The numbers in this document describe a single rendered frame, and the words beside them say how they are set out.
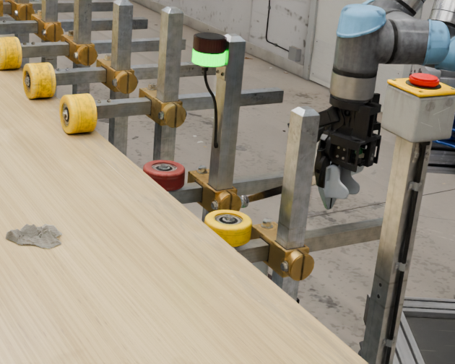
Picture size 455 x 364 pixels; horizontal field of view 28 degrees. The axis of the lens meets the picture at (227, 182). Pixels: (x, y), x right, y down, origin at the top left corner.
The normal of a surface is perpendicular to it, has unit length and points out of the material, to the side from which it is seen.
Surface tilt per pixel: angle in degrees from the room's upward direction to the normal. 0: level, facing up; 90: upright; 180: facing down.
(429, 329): 0
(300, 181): 90
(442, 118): 90
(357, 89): 90
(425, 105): 90
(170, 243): 0
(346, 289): 0
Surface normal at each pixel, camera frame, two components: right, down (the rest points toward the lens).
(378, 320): -0.87, 0.11
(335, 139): -0.65, 0.23
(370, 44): 0.26, 0.38
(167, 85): 0.49, 0.36
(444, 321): 0.08, -0.92
